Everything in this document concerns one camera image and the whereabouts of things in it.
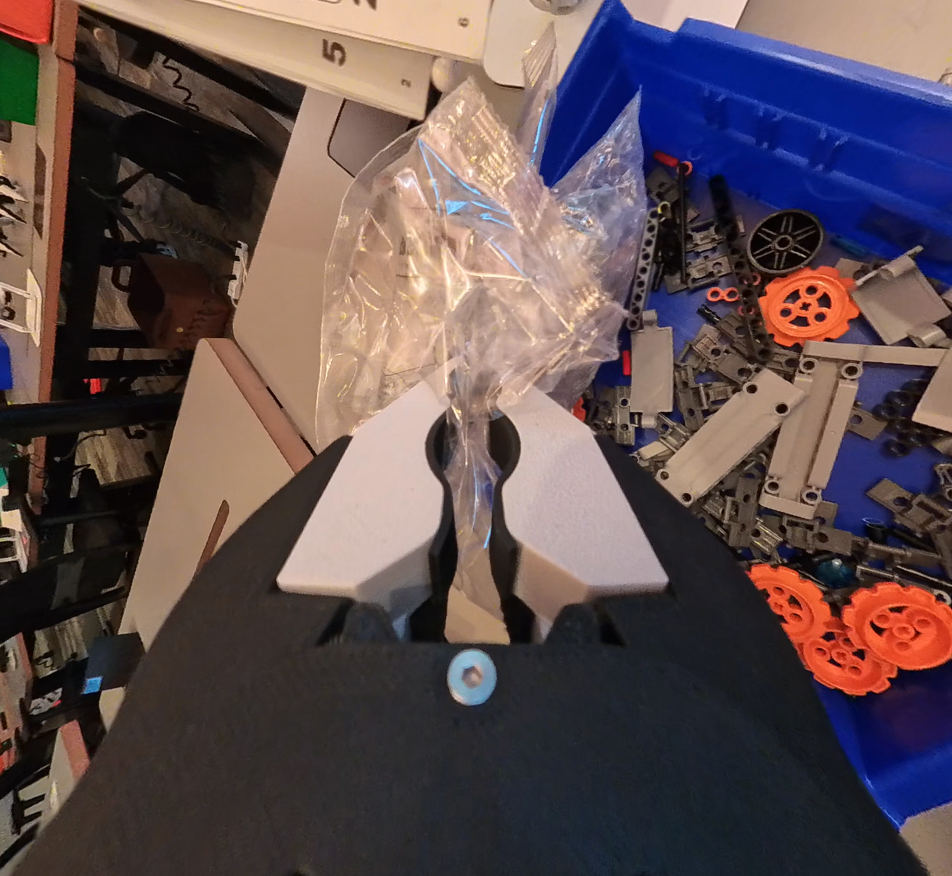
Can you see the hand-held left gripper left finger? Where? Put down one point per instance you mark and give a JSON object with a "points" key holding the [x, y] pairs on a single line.
{"points": [[357, 519]]}

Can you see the green storage bin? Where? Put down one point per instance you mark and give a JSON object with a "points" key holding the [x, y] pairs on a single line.
{"points": [[15, 80]]}

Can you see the orange storage bin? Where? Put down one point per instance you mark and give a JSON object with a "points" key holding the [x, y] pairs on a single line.
{"points": [[23, 10]]}

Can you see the blue storage bin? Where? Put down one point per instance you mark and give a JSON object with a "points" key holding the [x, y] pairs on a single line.
{"points": [[774, 102]]}

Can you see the brown box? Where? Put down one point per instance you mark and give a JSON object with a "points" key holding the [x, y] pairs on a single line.
{"points": [[179, 303]]}

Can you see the clear plastic bags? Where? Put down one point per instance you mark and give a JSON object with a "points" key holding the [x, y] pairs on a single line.
{"points": [[446, 251]]}

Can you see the heap of loose grey parts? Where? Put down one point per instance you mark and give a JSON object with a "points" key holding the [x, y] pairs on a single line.
{"points": [[774, 430]]}

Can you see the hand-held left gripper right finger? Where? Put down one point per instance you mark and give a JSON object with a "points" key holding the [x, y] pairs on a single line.
{"points": [[588, 519]]}

